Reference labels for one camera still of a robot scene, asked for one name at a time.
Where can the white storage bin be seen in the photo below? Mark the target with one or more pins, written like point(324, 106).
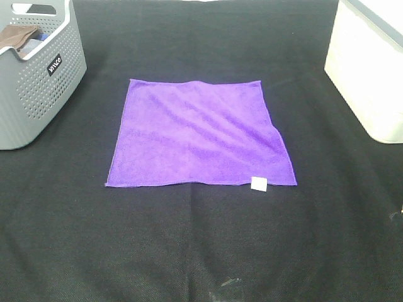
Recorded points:
point(364, 62)

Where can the grey perforated laundry basket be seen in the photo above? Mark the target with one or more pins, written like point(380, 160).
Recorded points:
point(34, 88)

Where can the black table cover cloth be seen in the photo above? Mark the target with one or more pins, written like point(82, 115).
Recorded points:
point(336, 236)

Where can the purple microfiber towel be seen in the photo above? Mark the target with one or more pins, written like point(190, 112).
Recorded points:
point(216, 134)

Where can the blue cloth in basket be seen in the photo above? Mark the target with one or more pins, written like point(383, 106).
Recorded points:
point(40, 37)

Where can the brown cloth in basket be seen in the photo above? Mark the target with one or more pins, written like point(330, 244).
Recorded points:
point(21, 38)

